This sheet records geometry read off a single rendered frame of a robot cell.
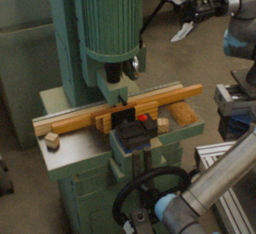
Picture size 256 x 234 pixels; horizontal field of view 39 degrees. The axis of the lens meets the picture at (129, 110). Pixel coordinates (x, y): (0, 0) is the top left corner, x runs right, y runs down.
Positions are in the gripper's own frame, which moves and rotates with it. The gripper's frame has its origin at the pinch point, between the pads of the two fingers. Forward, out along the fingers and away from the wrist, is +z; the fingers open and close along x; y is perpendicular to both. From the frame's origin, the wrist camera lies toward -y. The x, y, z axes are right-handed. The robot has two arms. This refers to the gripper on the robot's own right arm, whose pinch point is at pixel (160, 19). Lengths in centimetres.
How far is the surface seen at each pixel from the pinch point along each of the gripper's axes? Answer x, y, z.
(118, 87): 13.1, -21.6, 12.6
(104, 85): 10.3, -25.9, 16.1
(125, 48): 4.6, -6.0, 11.5
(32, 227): 59, -123, 54
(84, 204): 49, -45, 32
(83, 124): 20.5, -35.7, 25.3
